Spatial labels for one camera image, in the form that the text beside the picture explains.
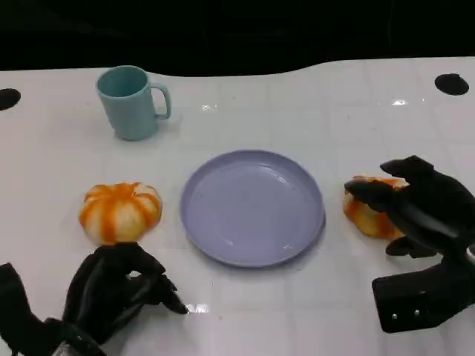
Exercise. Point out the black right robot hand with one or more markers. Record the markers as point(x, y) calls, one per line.
point(423, 207)

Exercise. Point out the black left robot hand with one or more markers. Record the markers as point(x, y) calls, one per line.
point(111, 289)

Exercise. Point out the orange white toy bread roll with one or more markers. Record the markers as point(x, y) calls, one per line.
point(118, 213)
point(367, 219)

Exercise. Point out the black round table grommet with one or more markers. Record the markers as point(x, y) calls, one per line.
point(7, 99)
point(452, 84)

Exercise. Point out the lilac plate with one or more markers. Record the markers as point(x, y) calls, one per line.
point(252, 207)

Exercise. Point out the pale green mug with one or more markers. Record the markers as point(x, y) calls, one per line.
point(126, 107)

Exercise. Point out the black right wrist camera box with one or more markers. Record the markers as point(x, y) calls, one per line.
point(415, 296)

